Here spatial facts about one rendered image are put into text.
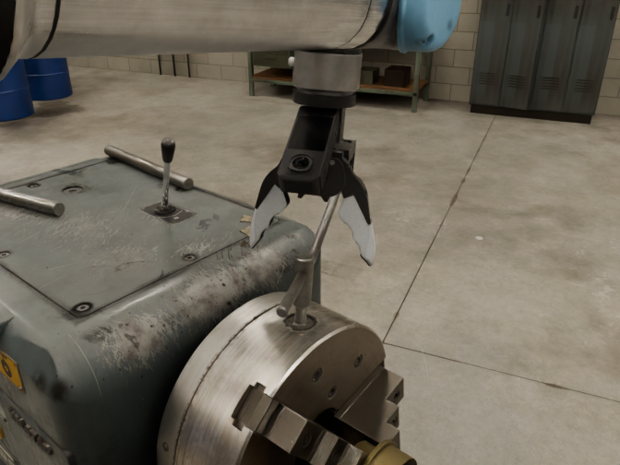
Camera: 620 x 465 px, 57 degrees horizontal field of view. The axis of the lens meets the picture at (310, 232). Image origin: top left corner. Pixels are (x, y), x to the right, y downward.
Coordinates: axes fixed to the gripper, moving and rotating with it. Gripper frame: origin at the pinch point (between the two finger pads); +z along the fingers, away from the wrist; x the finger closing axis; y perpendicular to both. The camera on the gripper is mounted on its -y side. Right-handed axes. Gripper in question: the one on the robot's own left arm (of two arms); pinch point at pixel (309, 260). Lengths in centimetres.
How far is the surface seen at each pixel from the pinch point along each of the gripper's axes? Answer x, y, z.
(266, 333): 3.2, -6.7, 7.1
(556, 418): -77, 135, 114
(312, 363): -2.8, -8.2, 9.0
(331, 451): -6.6, -13.9, 15.6
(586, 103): -170, 578, 47
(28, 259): 39.2, -0.3, 6.2
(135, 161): 42, 35, 1
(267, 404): 0.7, -14.2, 10.9
